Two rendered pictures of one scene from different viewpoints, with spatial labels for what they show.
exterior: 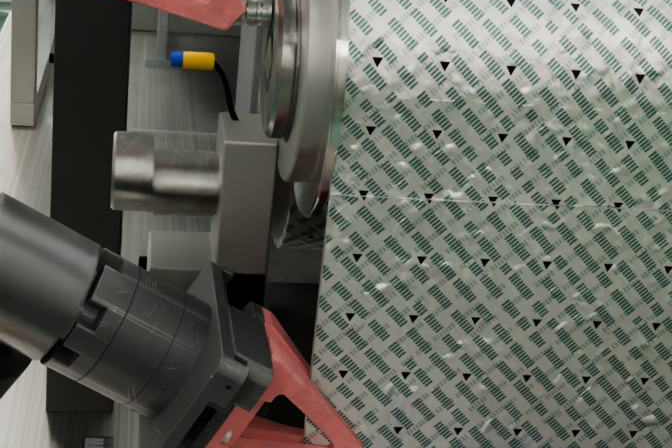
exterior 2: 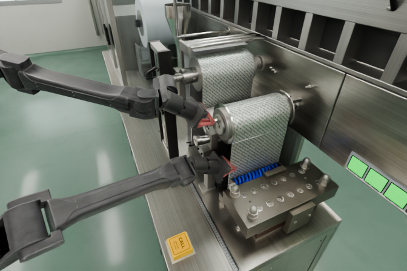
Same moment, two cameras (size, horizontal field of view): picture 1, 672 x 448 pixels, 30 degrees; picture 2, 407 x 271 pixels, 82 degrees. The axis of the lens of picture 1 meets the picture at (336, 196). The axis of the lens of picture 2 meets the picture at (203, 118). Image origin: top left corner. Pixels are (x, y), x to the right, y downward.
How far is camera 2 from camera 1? 0.41 m
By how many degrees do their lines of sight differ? 19
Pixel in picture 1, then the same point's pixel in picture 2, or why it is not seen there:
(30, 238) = (200, 161)
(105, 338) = (210, 170)
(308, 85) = (228, 132)
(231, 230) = (212, 144)
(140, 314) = (213, 165)
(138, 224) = not seen: hidden behind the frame
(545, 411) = (256, 156)
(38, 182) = not seen: hidden behind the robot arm
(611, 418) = (263, 155)
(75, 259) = (205, 161)
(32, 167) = not seen: hidden behind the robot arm
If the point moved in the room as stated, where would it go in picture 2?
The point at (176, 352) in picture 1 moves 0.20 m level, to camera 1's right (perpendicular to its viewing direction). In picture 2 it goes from (218, 168) to (272, 157)
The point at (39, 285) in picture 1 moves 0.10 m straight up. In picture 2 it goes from (203, 167) to (202, 143)
